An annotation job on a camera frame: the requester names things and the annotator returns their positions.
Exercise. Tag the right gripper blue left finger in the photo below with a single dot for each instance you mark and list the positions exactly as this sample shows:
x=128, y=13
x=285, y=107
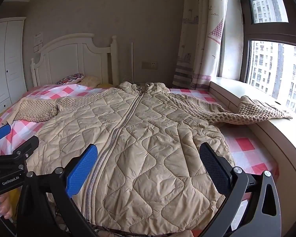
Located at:
x=67, y=182

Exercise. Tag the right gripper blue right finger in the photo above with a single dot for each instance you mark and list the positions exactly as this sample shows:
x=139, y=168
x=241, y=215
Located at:
x=230, y=182

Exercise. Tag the beige quilted knit-sleeve jacket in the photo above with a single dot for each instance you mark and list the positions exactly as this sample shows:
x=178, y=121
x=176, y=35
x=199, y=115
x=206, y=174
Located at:
x=128, y=148

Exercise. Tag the person's left hand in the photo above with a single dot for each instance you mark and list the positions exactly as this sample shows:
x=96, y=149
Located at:
x=5, y=206

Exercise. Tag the red white checkered bed cover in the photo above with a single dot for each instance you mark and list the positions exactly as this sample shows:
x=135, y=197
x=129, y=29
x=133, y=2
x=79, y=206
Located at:
x=249, y=150

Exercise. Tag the white wardrobe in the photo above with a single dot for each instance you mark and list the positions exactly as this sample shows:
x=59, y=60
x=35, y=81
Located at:
x=12, y=81

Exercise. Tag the patterned round cushion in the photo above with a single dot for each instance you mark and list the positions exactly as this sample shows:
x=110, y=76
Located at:
x=71, y=79

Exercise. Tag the white wooden headboard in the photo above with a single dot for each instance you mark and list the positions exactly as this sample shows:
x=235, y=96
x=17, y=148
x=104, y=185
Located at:
x=76, y=53

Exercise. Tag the patterned window curtain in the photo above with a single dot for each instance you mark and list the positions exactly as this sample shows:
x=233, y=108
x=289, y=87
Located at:
x=200, y=43

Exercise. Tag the dark framed window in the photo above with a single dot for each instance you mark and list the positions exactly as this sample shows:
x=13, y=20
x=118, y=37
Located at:
x=269, y=53

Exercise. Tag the paper notice on wall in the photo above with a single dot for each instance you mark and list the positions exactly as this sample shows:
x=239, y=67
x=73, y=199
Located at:
x=38, y=41

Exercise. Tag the wall power socket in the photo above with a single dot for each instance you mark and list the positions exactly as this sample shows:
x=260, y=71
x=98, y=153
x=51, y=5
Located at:
x=149, y=65

